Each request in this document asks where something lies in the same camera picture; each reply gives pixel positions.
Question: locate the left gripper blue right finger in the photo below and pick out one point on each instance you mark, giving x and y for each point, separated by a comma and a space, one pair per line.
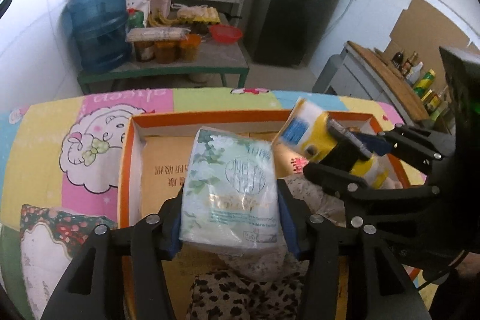
294, 214

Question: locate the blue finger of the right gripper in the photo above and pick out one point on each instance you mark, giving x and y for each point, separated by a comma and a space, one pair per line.
366, 145
333, 175

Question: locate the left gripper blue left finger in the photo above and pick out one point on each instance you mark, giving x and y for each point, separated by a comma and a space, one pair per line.
171, 218

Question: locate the green white tissue pack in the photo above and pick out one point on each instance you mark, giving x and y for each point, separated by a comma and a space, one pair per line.
230, 195

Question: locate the leopard print cloth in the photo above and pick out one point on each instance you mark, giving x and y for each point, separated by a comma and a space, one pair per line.
226, 295

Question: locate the pink dress plush doll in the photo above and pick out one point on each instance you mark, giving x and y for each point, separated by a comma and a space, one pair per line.
389, 184

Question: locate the white floral fabric scrunchie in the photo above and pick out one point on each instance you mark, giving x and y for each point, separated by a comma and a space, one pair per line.
273, 266

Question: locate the person right hand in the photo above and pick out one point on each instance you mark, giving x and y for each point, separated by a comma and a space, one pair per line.
469, 268

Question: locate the orange gold shallow box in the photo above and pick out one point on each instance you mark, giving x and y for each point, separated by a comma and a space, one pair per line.
155, 159

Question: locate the wooden cutting board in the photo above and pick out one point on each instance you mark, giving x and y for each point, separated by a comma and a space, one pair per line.
400, 94

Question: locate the green yellow bottle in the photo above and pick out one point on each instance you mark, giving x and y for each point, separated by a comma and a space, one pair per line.
423, 84

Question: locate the floral tissue box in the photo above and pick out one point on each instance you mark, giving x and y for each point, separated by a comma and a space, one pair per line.
49, 239

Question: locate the colourful cartoon table cloth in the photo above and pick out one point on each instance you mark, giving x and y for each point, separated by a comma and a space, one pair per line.
66, 154

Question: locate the low green table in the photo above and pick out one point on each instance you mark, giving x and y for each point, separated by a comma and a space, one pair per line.
213, 58

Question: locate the red plastic basket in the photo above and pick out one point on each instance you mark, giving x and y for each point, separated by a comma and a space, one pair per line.
225, 34

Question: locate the egg tray with eggs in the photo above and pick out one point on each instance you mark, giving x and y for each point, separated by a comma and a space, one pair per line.
201, 14

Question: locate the blue water jug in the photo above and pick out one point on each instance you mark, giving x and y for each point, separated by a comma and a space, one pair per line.
99, 28

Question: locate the brown cardboard wall sheet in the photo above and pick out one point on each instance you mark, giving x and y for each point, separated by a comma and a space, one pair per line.
423, 29

